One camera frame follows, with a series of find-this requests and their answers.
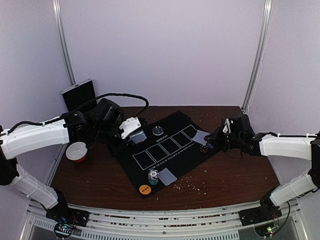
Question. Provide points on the aluminium poker chip case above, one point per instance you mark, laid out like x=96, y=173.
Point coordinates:
x=78, y=94

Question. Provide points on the blue playing card deck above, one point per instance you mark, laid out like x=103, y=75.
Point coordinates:
x=138, y=136

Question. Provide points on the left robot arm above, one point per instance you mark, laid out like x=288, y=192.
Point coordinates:
x=29, y=136

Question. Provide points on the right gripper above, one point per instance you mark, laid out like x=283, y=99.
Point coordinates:
x=217, y=136

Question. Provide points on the small poker chip stack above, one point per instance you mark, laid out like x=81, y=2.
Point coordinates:
x=203, y=148

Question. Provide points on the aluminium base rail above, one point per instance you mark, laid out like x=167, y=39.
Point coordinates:
x=216, y=223

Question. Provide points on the multicolour poker chip stack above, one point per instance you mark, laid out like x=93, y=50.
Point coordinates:
x=153, y=177

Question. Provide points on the orange white bowl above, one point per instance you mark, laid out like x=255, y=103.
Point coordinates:
x=76, y=152

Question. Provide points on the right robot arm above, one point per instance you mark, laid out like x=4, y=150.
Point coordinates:
x=277, y=146

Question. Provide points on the black poker mat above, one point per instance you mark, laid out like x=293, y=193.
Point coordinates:
x=174, y=149

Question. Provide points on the aluminium frame post right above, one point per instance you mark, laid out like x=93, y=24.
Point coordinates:
x=257, y=63

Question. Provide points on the orange big blind button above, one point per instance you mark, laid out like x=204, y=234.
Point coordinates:
x=145, y=189

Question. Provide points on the dealt playing card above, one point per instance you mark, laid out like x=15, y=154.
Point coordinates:
x=167, y=177
x=199, y=137

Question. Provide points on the aluminium frame post left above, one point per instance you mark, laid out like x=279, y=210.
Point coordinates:
x=63, y=43

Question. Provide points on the aluminium frame post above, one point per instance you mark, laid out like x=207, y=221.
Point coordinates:
x=257, y=63
x=63, y=43

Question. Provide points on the clear dealer button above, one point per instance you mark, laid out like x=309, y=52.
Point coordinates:
x=157, y=130

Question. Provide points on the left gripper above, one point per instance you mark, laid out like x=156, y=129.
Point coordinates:
x=126, y=144

